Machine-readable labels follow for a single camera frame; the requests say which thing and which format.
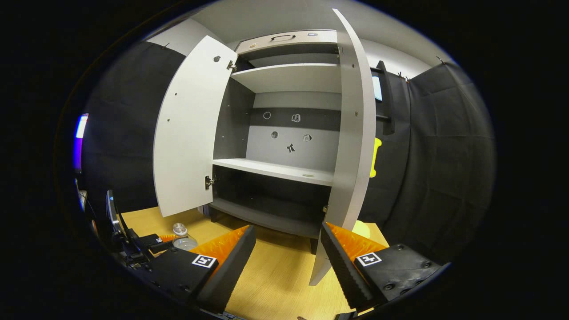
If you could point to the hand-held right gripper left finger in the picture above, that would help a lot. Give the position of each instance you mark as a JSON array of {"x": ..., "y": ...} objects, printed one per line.
[{"x": 233, "y": 271}]

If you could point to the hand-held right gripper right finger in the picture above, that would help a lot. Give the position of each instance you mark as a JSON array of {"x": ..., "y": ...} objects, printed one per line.
[{"x": 340, "y": 271}]

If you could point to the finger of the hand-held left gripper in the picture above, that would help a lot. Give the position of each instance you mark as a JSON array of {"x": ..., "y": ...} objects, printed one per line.
[{"x": 153, "y": 242}]

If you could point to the green label plastic bottle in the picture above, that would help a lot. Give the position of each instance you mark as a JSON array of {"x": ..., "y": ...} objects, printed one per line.
[{"x": 180, "y": 230}]

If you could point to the white cabinet door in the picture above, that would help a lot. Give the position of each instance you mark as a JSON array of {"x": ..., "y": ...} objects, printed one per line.
[
  {"x": 191, "y": 133},
  {"x": 351, "y": 155}
]

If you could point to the metal door hinge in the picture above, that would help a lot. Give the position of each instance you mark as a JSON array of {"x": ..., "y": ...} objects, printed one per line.
[
  {"x": 231, "y": 66},
  {"x": 209, "y": 181}
]

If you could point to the grey white cabinet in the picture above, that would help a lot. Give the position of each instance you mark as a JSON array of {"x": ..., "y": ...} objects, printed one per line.
[{"x": 284, "y": 78}]

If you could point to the pale yellow object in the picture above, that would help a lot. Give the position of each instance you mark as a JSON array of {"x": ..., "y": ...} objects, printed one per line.
[{"x": 362, "y": 229}]

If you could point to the lit display screen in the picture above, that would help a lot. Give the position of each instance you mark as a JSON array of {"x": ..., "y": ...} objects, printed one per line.
[{"x": 81, "y": 142}]

